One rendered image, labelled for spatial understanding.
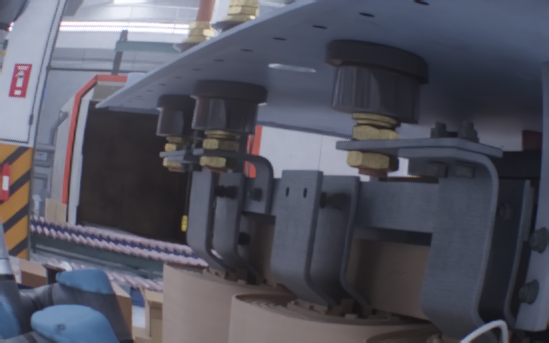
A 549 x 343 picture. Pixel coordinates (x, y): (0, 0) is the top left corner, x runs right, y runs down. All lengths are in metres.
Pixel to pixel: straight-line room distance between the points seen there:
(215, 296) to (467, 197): 0.76
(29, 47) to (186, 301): 10.07
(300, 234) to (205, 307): 0.36
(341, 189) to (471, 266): 0.46
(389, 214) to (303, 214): 0.13
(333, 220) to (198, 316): 0.38
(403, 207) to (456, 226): 0.25
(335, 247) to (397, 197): 0.16
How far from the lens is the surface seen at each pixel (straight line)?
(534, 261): 0.78
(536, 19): 0.63
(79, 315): 0.78
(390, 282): 1.15
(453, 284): 0.80
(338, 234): 1.19
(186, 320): 1.54
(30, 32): 11.54
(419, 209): 1.01
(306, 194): 1.17
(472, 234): 0.78
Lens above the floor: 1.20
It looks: 2 degrees up
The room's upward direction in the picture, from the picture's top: 7 degrees clockwise
